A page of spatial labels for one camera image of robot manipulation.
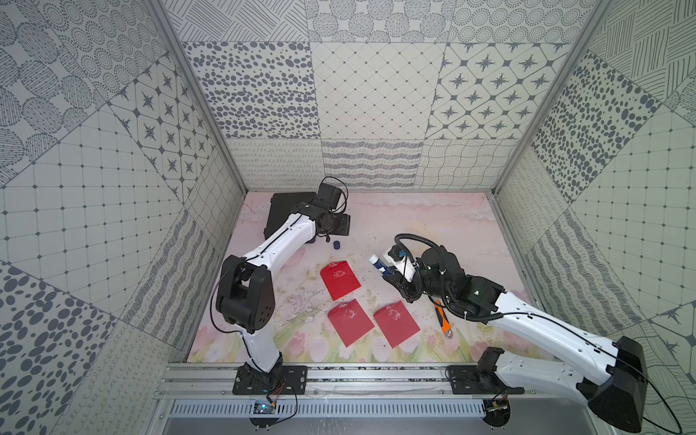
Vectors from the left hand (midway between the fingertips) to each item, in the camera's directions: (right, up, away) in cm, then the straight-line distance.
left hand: (352, 226), depth 88 cm
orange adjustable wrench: (+30, -32, -4) cm, 44 cm away
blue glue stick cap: (-6, -8, +13) cm, 17 cm away
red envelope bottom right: (+14, -31, -4) cm, 34 cm away
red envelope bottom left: (-1, -31, -3) cm, 31 cm away
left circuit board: (-24, -48, -16) cm, 56 cm away
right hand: (+11, -13, -14) cm, 22 cm away
